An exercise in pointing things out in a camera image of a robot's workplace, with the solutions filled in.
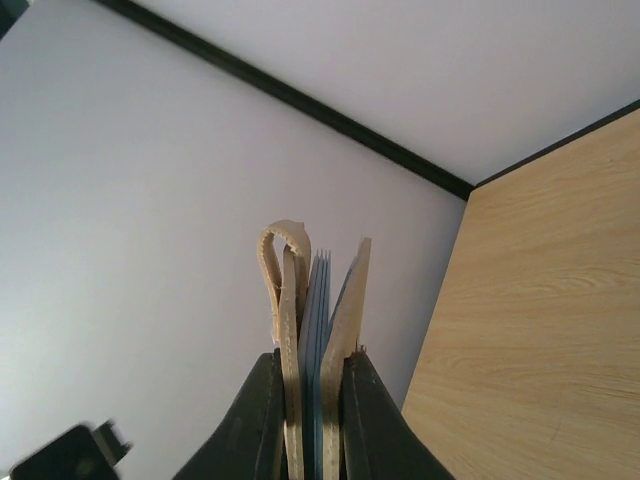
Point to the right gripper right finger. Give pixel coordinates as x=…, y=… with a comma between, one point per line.
x=377, y=441

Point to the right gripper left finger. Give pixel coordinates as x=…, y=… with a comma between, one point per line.
x=249, y=441

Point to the beige card holder wallet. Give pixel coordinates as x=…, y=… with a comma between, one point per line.
x=315, y=336

